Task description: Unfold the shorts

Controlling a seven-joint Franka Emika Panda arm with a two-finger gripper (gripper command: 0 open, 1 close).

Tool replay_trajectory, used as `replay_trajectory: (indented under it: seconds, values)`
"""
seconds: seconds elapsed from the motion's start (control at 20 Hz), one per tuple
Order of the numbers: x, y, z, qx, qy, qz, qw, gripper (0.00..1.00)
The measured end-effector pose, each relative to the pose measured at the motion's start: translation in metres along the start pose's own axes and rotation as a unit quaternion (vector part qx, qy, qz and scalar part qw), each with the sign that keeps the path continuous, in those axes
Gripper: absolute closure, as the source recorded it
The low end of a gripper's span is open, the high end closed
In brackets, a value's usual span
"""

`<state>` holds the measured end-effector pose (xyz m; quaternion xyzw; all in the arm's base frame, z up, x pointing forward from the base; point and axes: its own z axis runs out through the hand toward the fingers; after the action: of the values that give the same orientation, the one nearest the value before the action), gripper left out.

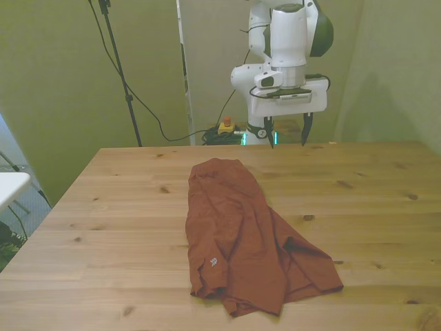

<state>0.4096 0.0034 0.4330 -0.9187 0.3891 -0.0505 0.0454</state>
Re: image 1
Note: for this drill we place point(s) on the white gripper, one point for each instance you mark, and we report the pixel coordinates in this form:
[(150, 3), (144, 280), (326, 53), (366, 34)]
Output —
[(318, 96)]

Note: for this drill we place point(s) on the rust red shorts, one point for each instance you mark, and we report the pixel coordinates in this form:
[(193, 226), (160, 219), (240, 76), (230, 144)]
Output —
[(237, 234)]

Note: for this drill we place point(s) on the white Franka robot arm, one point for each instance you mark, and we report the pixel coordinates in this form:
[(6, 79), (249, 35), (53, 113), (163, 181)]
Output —
[(287, 34)]

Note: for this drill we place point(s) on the yellow emergency stop button box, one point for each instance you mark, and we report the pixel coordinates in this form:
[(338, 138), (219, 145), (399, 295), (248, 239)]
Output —
[(227, 127)]

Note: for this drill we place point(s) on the white vertical panel edge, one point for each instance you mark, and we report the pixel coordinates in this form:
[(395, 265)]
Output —
[(186, 69)]

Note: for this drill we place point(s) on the black tripod stand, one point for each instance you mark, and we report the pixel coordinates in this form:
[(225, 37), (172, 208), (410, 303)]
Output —
[(121, 72)]

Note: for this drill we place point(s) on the thin black tripod legs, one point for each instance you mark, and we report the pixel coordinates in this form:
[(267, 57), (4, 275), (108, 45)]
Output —
[(38, 191)]

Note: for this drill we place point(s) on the white side table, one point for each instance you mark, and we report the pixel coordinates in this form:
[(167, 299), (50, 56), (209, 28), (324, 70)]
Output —
[(10, 188)]

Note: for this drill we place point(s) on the green leafy plant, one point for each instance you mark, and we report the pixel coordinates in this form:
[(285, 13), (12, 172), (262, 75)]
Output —
[(8, 246)]

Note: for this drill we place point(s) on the wrist camera box with mount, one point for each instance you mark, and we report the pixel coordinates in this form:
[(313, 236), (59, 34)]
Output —
[(270, 81)]

